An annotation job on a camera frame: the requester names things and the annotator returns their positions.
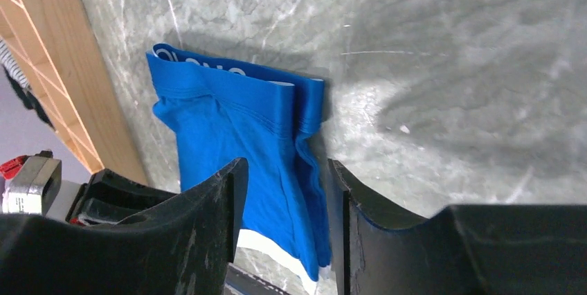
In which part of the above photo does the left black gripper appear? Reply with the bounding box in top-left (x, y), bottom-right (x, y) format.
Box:
top-left (66, 169), bottom-right (175, 226)

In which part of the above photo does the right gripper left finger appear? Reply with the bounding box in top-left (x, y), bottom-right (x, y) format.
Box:
top-left (1, 158), bottom-right (249, 294)

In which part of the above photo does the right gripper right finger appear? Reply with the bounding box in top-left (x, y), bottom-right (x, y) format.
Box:
top-left (327, 160), bottom-right (586, 294)

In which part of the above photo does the blue underwear white trim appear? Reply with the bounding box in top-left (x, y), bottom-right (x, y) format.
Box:
top-left (146, 44), bottom-right (332, 294)

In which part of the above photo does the grey rolled sock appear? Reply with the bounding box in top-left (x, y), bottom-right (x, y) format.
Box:
top-left (1, 38), bottom-right (32, 91)

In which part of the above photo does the wooden compartment tray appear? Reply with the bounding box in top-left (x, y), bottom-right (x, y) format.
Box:
top-left (1, 0), bottom-right (147, 184)

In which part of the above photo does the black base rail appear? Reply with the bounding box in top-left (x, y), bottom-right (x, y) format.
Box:
top-left (225, 263), bottom-right (290, 295)

